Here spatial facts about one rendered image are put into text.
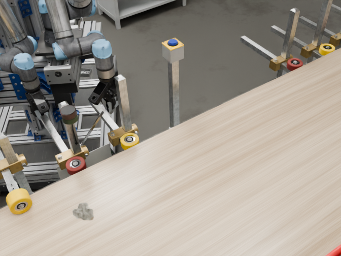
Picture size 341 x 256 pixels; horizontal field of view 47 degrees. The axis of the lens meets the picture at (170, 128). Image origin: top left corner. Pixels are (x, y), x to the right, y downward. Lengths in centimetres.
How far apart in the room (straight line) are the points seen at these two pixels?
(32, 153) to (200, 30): 225
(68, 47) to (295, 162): 103
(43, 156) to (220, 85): 161
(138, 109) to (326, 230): 207
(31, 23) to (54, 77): 39
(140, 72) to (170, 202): 227
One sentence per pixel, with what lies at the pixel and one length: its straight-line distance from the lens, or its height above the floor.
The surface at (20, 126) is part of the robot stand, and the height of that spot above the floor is 21.
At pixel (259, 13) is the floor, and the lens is 458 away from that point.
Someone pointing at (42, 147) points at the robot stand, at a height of 21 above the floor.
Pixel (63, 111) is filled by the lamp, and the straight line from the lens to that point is 153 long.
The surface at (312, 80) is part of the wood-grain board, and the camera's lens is 210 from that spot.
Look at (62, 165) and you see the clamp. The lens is 173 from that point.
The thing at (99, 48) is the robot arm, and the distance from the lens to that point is 158.
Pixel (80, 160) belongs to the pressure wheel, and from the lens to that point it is 165.
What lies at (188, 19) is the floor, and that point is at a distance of 440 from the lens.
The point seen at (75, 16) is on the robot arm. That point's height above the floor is 118.
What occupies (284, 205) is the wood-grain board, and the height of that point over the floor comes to 90.
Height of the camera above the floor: 211
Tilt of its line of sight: 44 degrees down
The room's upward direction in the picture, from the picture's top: 2 degrees counter-clockwise
